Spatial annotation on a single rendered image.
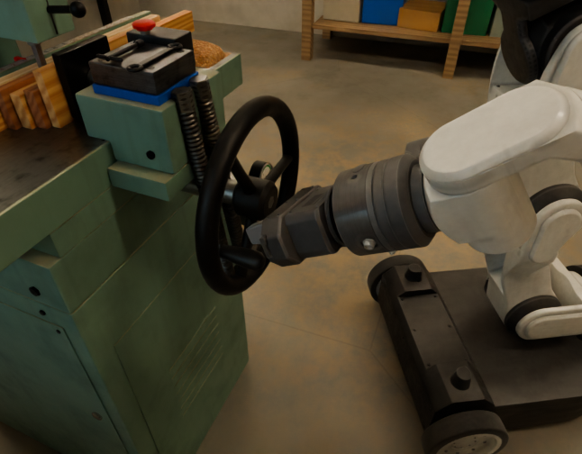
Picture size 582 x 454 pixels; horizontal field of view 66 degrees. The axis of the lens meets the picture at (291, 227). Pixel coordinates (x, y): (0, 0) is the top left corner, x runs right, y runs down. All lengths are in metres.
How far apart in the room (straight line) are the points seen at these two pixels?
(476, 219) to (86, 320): 0.54
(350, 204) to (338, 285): 1.23
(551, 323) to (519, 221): 0.89
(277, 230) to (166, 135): 0.21
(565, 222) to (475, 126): 0.67
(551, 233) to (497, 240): 0.62
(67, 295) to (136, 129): 0.24
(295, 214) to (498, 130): 0.19
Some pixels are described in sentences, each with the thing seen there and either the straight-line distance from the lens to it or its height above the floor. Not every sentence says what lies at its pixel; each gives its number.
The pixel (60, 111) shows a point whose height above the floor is 0.92.
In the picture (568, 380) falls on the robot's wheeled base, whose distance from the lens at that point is 1.39.
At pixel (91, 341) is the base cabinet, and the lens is 0.75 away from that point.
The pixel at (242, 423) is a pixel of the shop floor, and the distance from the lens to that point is 1.34.
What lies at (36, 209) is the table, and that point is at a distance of 0.59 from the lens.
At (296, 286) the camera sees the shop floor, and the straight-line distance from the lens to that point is 1.63.
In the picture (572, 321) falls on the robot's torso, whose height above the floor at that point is 0.30.
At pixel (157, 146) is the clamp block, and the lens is 0.60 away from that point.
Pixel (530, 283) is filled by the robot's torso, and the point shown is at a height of 0.40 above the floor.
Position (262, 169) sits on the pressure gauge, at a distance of 0.95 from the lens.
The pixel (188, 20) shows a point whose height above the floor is 0.93.
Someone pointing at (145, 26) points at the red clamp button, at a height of 1.02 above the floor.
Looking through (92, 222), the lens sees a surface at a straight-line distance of 0.66.
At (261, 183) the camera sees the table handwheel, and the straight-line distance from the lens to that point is 0.63.
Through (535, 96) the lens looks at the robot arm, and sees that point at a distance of 0.39.
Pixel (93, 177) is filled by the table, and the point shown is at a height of 0.87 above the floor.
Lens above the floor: 1.20
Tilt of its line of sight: 40 degrees down
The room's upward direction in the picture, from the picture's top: straight up
